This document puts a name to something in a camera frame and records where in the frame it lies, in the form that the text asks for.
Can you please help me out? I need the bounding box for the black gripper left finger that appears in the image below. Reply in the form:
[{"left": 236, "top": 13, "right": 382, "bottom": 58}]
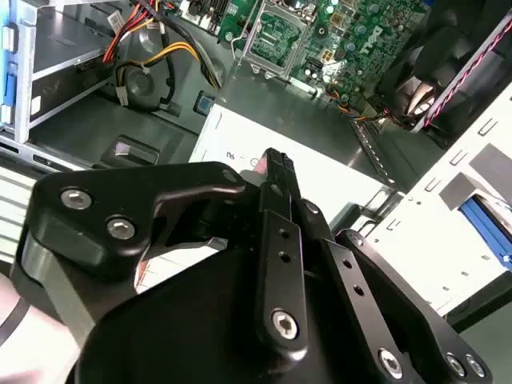
[{"left": 10, "top": 147, "right": 311, "bottom": 364}]

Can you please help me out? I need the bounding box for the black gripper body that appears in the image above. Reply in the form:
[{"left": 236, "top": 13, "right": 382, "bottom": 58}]
[{"left": 75, "top": 246, "right": 371, "bottom": 384}]

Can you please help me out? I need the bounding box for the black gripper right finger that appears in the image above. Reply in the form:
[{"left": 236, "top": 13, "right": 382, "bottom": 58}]
[{"left": 282, "top": 154, "right": 494, "bottom": 384}]

